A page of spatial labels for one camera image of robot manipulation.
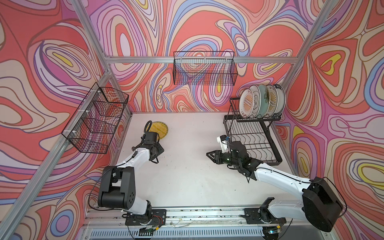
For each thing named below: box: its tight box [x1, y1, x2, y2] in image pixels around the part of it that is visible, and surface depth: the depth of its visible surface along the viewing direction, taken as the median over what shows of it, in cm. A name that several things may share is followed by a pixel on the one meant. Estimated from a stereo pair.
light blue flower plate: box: [257, 84, 271, 118], surface depth 85 cm
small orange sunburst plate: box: [239, 88, 255, 119], surface depth 91 cm
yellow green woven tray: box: [148, 121, 169, 140], surface depth 111 cm
